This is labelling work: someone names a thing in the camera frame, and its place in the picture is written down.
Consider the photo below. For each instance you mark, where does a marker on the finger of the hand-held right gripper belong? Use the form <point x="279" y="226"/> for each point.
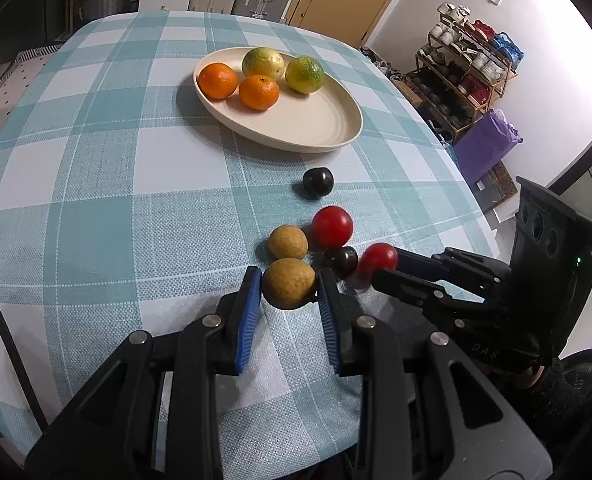
<point x="415" y="262"/>
<point x="405" y="285"/>

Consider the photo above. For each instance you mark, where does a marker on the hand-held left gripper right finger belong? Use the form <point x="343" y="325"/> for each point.
<point x="329" y="330"/>

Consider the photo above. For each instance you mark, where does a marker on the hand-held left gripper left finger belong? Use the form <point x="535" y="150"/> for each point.
<point x="248" y="320"/>

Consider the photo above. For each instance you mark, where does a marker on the red cherry tomato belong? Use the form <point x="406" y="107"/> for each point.
<point x="332" y="226"/>
<point x="378" y="257"/>

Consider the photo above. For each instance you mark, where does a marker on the brown longan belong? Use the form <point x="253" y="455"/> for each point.
<point x="288" y="241"/>
<point x="288" y="282"/>

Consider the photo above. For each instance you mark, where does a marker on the cream round plate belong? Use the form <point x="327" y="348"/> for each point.
<point x="306" y="120"/>

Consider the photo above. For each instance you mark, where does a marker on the green yellow orange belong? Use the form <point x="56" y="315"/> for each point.
<point x="304" y="74"/>

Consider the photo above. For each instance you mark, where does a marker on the orange mandarin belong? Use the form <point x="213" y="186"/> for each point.
<point x="217" y="80"/>
<point x="259" y="92"/>

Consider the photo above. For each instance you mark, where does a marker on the yellow green passion fruit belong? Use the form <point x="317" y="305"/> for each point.
<point x="262" y="62"/>

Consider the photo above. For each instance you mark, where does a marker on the dark purple plum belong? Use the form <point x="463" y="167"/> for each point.
<point x="318" y="183"/>
<point x="341" y="261"/>

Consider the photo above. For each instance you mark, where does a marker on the patterned doormat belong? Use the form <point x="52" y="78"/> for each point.
<point x="500" y="182"/>

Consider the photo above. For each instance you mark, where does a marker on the purple bag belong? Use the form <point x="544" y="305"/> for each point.
<point x="485" y="140"/>

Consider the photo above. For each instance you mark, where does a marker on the wooden shoe rack with shoes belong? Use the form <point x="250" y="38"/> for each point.
<point x="455" y="90"/>

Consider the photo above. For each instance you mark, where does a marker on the teal white checked tablecloth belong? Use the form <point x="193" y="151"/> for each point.
<point x="101" y="185"/>

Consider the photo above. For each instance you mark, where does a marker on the black white striped mat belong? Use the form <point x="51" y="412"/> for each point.
<point x="26" y="57"/>

